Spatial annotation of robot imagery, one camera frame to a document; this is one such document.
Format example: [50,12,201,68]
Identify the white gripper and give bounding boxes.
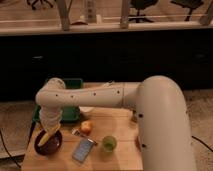
[39,107,62,137]

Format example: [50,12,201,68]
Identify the yellow banana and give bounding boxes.
[38,133,53,147]

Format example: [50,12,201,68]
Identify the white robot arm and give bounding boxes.
[35,76,197,171]

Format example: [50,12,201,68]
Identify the dark purple bowl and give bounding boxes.
[34,130,62,156]

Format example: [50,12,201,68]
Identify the orange bowl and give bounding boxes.
[135,136,140,150]

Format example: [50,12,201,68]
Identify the green plastic tray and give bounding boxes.
[33,78,83,123]

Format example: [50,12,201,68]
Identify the orange apple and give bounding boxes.
[80,120,93,135]

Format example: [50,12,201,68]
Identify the white round container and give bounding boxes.
[79,107,93,113]

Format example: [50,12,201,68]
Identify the blue rectangular sponge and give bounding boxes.
[72,139,94,163]

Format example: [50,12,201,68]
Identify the green plastic cup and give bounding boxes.
[102,136,117,153]

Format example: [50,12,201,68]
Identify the dark small cup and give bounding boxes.
[131,112,137,123]

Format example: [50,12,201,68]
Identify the black office chair left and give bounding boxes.
[26,0,54,10]

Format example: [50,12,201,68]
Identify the black office chair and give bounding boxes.
[171,0,204,21]
[129,0,158,23]
[26,0,54,10]

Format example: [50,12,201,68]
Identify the black office chair right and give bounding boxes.
[171,0,204,21]

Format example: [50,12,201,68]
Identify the black cable left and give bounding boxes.
[0,120,37,169]

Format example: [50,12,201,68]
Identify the black cable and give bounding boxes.
[191,135,213,153]
[0,120,37,169]

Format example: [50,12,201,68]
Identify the white handled brush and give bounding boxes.
[102,81,114,87]

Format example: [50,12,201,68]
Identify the black cable right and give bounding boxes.
[191,135,213,153]

